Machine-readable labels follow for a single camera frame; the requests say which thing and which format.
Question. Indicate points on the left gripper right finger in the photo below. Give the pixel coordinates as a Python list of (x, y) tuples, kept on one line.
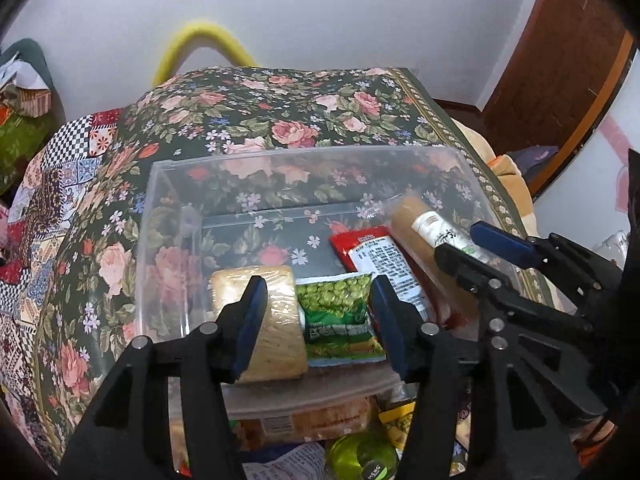
[(399, 326)]

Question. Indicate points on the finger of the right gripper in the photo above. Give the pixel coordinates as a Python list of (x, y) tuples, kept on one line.
[(504, 245), (469, 273)]

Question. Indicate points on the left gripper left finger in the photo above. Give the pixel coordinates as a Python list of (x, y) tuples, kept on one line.
[(238, 327)]

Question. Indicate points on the green pea snack bag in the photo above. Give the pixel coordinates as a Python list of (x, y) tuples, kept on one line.
[(337, 324)]

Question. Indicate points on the round biscuit roll pack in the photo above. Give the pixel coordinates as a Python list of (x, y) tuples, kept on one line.
[(420, 230)]

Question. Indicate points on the red white snack packet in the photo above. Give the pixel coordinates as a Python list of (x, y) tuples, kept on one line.
[(373, 250)]

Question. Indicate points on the yellow noodle snack bag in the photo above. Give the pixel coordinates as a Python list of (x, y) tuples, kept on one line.
[(396, 423)]

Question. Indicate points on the white blue snack bag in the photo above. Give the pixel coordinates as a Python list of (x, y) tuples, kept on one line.
[(288, 461)]

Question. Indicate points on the square cracker pack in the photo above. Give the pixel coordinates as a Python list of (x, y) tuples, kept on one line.
[(279, 352)]

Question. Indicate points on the beige yellow blanket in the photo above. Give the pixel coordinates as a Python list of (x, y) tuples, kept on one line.
[(505, 169)]

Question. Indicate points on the orange cracker pack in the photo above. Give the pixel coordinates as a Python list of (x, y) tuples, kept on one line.
[(328, 423)]

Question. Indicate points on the clear plastic storage box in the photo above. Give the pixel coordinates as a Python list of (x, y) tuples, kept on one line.
[(206, 214)]

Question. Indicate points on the green jelly cup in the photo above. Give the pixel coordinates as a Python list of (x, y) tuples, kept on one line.
[(366, 455)]

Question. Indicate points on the floral green bedspread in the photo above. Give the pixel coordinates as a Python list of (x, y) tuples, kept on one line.
[(90, 311)]

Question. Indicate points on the brown wooden door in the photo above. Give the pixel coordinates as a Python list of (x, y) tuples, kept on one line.
[(564, 73)]

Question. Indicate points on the patchwork checkered quilt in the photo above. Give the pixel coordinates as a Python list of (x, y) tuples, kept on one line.
[(32, 230)]

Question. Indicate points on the yellow curved foam tube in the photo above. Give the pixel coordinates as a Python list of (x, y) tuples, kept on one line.
[(196, 35)]

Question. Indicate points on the pile of clothes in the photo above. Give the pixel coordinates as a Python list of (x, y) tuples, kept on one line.
[(27, 103)]

